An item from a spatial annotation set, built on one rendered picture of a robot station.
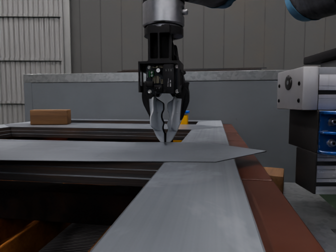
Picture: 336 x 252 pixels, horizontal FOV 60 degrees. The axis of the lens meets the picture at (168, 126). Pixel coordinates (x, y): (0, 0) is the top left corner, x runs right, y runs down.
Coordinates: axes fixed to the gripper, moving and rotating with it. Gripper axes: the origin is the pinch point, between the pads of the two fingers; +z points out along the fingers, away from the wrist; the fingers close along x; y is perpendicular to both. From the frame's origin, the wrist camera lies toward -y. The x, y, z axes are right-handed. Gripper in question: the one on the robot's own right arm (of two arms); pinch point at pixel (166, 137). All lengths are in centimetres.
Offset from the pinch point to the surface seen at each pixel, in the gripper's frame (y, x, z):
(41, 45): -232, -171, -65
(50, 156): 17.9, -13.5, 0.6
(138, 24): -255, -72, -88
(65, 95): -71, -59, -10
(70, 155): 16.4, -11.3, 0.6
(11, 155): 17.8, -19.8, 0.6
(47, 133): -24.7, -40.4, 2.6
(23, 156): 18.5, -17.2, 0.6
